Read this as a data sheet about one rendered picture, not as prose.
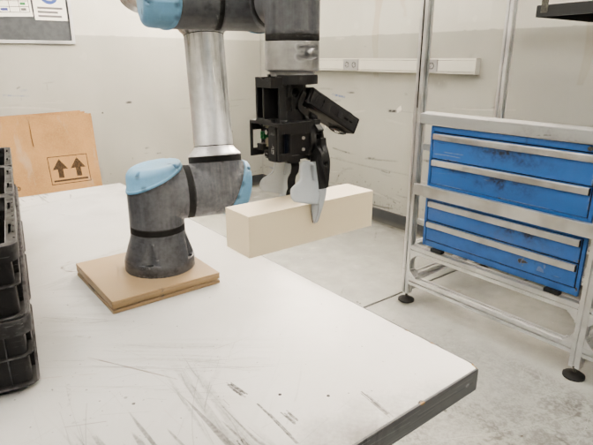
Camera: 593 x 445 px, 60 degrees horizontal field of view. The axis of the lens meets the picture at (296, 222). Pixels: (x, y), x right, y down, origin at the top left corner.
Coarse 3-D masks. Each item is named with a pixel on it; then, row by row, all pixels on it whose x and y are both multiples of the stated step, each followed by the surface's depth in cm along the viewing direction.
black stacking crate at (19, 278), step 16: (0, 208) 92; (0, 224) 92; (0, 240) 93; (0, 272) 69; (16, 272) 74; (0, 288) 69; (16, 288) 72; (0, 304) 70; (16, 304) 72; (0, 320) 70
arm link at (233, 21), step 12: (228, 0) 71; (240, 0) 71; (252, 0) 71; (228, 12) 72; (240, 12) 72; (252, 12) 72; (228, 24) 73; (240, 24) 74; (252, 24) 74; (264, 24) 72
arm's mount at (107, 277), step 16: (112, 256) 118; (80, 272) 112; (96, 272) 110; (112, 272) 110; (192, 272) 110; (208, 272) 110; (96, 288) 104; (112, 288) 102; (128, 288) 103; (144, 288) 103; (160, 288) 103; (176, 288) 105; (192, 288) 107; (112, 304) 97; (128, 304) 99; (144, 304) 101
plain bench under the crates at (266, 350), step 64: (64, 192) 185; (64, 256) 126; (64, 320) 96; (128, 320) 96; (192, 320) 96; (256, 320) 96; (320, 320) 96; (384, 320) 96; (64, 384) 77; (128, 384) 77; (192, 384) 77; (256, 384) 77; (320, 384) 77; (384, 384) 77; (448, 384) 77
